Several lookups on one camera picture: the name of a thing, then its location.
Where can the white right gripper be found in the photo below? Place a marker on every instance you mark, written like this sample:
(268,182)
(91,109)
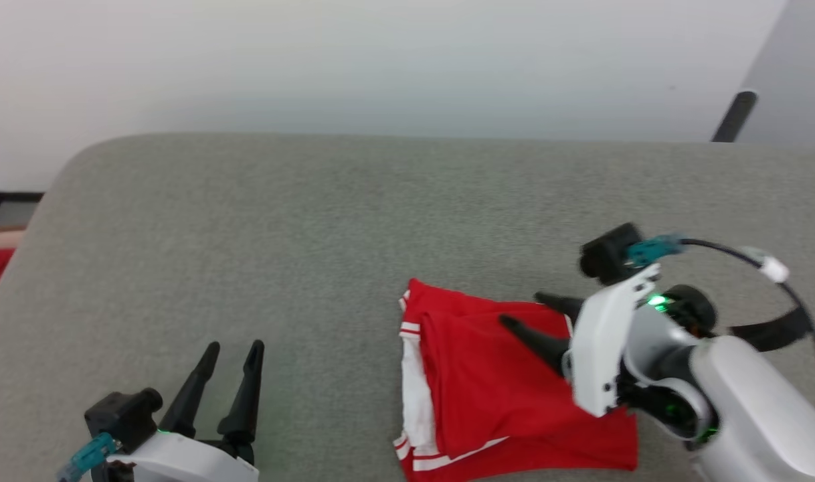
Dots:
(598,348)

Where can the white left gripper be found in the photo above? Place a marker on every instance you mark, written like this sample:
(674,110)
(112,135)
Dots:
(180,462)

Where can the red and white basketball jersey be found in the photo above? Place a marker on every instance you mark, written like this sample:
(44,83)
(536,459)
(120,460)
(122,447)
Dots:
(501,388)

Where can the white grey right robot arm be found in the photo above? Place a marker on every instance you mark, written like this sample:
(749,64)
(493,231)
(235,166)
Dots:
(749,402)

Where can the black metal pole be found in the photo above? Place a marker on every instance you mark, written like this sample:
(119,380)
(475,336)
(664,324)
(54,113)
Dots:
(735,117)

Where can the black picture frame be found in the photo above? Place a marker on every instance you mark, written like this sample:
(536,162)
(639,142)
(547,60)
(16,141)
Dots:
(13,209)

